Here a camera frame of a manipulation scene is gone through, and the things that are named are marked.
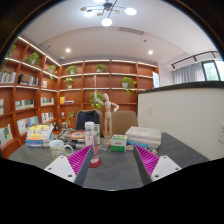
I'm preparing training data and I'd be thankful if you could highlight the multi-bulb ceiling lamp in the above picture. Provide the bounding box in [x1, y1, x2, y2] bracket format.
[79, 0, 138, 28]

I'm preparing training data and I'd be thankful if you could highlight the dark magazine stack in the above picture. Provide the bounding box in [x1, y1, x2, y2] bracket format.
[58, 129, 86, 149]

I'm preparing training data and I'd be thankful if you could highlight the black curtain rail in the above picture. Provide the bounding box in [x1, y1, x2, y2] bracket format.
[170, 50, 219, 69]

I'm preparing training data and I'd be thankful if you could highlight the wooden shelf unit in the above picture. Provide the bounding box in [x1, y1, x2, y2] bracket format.
[0, 35, 160, 158]

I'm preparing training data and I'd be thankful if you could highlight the clear plastic water bottle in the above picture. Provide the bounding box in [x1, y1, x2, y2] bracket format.
[83, 121, 101, 162]

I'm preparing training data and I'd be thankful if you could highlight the white yellow-striped mug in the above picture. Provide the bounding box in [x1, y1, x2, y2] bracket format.
[48, 139, 74, 159]

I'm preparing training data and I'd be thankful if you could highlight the grey curtain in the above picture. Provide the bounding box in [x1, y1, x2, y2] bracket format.
[173, 62, 206, 84]

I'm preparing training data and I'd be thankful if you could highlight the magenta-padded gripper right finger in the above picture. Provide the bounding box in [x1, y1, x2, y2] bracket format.
[133, 144, 183, 185]

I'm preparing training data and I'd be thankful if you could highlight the small white green carton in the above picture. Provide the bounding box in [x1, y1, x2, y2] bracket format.
[93, 123, 102, 145]

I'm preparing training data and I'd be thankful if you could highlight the tan chair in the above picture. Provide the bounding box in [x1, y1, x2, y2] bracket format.
[110, 110, 139, 136]

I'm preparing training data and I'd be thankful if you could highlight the ceiling air vent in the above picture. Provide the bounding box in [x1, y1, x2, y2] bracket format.
[117, 26, 145, 36]

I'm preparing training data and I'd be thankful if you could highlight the white and blue tissue pack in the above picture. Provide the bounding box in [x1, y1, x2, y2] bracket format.
[126, 136, 161, 150]

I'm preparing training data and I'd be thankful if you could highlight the window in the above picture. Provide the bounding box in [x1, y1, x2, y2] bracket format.
[201, 59, 224, 82]

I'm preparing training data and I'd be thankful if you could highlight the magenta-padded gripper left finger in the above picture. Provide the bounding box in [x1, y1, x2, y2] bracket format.
[43, 144, 94, 187]

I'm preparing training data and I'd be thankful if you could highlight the wooden artist mannequin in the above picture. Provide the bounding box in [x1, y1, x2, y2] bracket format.
[93, 92, 120, 147]

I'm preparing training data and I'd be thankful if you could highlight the colourful book stack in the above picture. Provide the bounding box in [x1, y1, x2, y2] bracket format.
[25, 123, 54, 148]

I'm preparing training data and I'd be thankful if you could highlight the green and white box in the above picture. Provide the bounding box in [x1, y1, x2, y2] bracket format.
[110, 134, 128, 153]

